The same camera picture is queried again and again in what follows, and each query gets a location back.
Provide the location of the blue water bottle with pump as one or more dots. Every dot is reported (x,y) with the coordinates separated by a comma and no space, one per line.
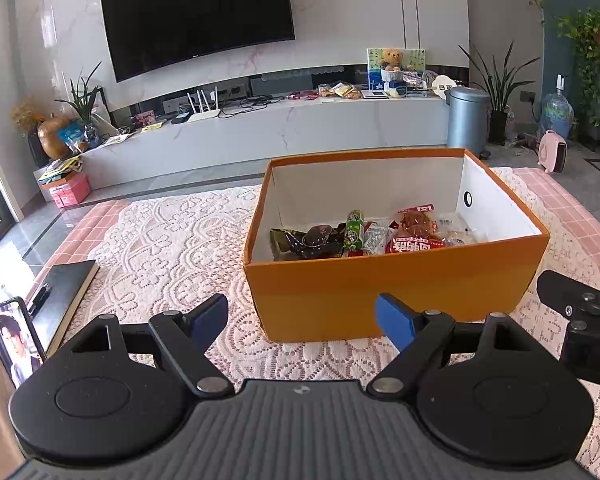
(556,112)

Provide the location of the dark green snack packet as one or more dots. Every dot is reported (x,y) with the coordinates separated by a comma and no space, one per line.
(287,245)

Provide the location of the pink space heater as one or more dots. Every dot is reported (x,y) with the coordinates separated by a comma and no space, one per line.
(554,152)

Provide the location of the black wall outlet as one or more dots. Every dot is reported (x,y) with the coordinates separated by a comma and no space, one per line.
(528,96)

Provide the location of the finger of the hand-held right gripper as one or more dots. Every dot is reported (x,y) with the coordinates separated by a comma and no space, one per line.
(575,300)

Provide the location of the black notebook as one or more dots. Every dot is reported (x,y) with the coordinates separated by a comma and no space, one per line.
(65,290)

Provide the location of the grey pedal trash can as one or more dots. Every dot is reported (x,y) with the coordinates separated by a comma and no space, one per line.
(467,120)

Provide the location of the pink checked tablecloth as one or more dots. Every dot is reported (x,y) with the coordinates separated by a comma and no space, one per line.
(570,200)

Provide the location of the blue packet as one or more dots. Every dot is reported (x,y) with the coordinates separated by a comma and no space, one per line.
(72,135)

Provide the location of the white router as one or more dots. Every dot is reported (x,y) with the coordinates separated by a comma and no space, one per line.
(202,116)

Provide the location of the silver and green snack packet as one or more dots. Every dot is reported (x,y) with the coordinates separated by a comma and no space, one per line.
(355,230)

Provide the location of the snack packets on console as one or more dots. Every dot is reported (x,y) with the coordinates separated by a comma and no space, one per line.
(340,91)

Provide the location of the white marble tv console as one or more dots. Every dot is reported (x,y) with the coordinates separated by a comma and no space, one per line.
(260,130)

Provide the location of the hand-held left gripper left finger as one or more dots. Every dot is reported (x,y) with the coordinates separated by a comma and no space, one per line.
(207,320)

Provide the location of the clear packet of brown snack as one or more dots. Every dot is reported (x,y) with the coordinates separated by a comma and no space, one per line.
(322,242)

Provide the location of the leafy plant in glass vase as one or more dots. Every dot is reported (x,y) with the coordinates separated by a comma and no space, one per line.
(85,105)

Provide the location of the golden vase with dried flowers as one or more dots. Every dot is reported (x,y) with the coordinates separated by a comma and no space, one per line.
(52,140)

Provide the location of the white lace tablecloth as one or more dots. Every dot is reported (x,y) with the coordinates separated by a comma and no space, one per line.
(180,240)

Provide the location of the pink patterned card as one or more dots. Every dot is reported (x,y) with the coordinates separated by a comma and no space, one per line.
(144,119)

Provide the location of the green photo board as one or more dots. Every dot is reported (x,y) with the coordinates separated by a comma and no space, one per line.
(415,60)

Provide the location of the stack of papers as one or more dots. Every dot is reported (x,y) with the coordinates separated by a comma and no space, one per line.
(57,170)

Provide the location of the black wall television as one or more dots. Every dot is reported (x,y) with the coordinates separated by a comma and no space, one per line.
(195,15)

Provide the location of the brown teddy bear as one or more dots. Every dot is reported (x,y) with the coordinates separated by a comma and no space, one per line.
(391,59)

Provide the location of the smartphone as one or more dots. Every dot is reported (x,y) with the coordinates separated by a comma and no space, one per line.
(15,345)

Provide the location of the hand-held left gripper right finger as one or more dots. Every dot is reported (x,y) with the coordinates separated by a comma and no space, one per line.
(395,320)

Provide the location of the orange cardboard box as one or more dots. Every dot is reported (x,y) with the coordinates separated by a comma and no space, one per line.
(380,280)

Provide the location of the long-leaf plant in black pot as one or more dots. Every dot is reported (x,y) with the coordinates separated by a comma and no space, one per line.
(497,127)

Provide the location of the white kitchen scale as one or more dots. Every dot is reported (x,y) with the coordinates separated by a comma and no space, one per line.
(375,94)

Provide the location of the green climbing plant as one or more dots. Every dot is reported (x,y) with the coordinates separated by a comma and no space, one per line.
(587,50)

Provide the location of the pink box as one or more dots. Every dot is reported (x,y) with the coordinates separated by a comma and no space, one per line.
(67,192)

